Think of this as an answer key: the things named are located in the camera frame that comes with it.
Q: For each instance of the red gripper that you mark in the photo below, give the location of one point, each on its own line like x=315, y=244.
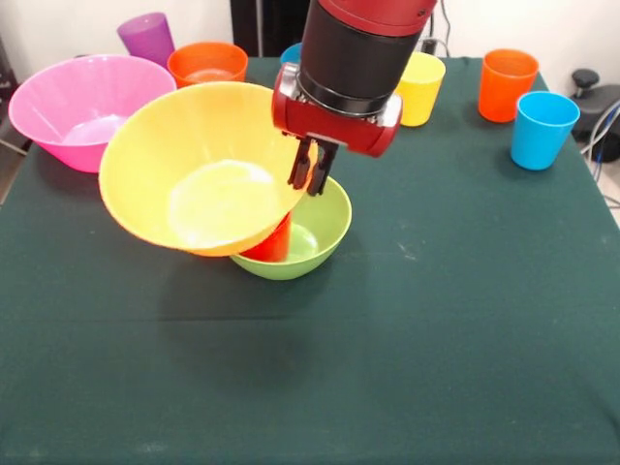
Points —
x=334, y=126

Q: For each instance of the green plastic bowl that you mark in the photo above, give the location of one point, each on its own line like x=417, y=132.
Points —
x=319, y=227

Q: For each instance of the red plastic cup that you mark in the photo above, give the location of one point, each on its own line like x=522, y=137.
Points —
x=271, y=247

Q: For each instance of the blue plastic bowl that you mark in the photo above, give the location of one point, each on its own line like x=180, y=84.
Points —
x=289, y=53

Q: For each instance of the yellow plastic bowl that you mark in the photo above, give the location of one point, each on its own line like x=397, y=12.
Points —
x=194, y=145

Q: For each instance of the orange plastic bowl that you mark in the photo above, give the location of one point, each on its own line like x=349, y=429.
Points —
x=208, y=60

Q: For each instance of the purple plastic cup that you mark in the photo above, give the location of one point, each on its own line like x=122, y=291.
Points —
x=145, y=36

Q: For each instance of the blue plastic cup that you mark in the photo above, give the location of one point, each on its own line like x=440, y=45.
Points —
x=542, y=135

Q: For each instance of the pink plastic bowl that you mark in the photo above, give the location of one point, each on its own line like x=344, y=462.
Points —
x=68, y=97

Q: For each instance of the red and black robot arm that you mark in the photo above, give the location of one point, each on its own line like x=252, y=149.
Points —
x=363, y=53

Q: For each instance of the yellow plastic cup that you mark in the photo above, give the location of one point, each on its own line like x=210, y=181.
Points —
x=421, y=102

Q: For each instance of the dark green tablecloth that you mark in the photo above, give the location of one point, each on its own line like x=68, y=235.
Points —
x=290, y=339

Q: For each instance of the orange plastic cup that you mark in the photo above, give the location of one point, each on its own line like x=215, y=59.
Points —
x=504, y=92

